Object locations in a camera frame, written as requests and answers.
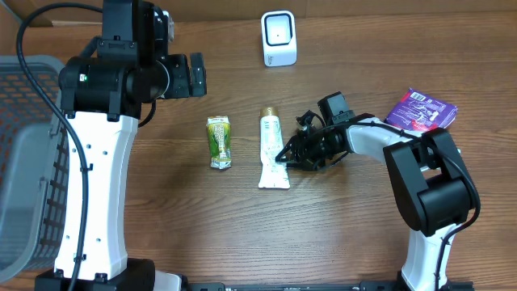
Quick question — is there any white tube gold cap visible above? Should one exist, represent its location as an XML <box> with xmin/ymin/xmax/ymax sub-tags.
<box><xmin>258</xmin><ymin>107</ymin><xmax>290</xmax><ymax>189</ymax></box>

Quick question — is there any red purple snack pack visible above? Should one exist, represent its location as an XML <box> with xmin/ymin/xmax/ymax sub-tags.
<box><xmin>385</xmin><ymin>88</ymin><xmax>458</xmax><ymax>132</ymax></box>

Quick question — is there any green drink carton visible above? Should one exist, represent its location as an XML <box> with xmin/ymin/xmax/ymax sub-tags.
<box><xmin>206</xmin><ymin>116</ymin><xmax>232</xmax><ymax>170</ymax></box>

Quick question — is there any grey plastic mesh basket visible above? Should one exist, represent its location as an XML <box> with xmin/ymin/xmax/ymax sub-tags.
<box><xmin>1</xmin><ymin>56</ymin><xmax>69</xmax><ymax>281</ymax></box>

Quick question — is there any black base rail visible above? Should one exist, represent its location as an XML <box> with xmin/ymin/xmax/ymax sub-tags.
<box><xmin>182</xmin><ymin>281</ymin><xmax>398</xmax><ymax>291</ymax></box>

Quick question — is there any white barcode scanner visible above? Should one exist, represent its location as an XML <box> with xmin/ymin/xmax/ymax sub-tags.
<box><xmin>261</xmin><ymin>10</ymin><xmax>297</xmax><ymax>67</ymax></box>

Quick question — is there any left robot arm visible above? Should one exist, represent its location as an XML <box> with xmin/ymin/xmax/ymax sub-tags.
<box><xmin>35</xmin><ymin>0</ymin><xmax>207</xmax><ymax>291</ymax></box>

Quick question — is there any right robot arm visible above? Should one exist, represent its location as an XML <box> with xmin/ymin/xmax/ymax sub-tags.
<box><xmin>275</xmin><ymin>91</ymin><xmax>481</xmax><ymax>291</ymax></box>

